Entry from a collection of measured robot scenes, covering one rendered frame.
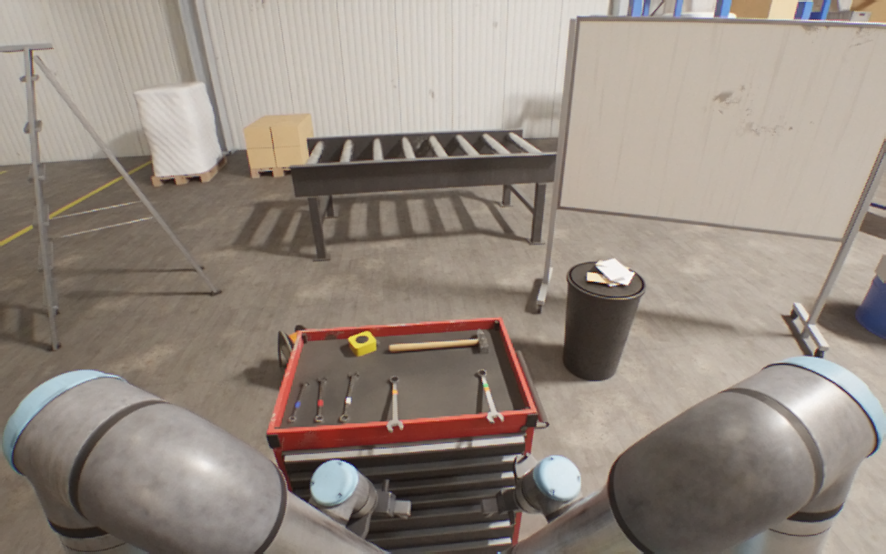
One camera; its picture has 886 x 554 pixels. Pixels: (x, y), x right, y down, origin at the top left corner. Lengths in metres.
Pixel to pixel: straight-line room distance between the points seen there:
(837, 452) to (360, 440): 1.04
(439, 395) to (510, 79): 8.12
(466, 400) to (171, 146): 6.69
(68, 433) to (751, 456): 0.58
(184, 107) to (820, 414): 7.30
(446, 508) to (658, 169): 2.45
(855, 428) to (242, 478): 0.55
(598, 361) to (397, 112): 7.03
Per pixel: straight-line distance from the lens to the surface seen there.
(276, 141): 7.09
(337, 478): 0.98
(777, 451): 0.46
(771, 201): 3.38
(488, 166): 4.09
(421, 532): 1.60
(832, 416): 0.52
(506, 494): 1.15
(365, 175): 3.98
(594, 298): 2.46
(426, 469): 1.33
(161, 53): 9.74
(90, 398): 0.52
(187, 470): 0.44
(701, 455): 0.45
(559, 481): 0.98
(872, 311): 4.32
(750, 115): 3.21
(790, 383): 0.52
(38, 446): 0.53
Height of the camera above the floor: 1.84
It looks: 29 degrees down
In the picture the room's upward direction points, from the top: 1 degrees counter-clockwise
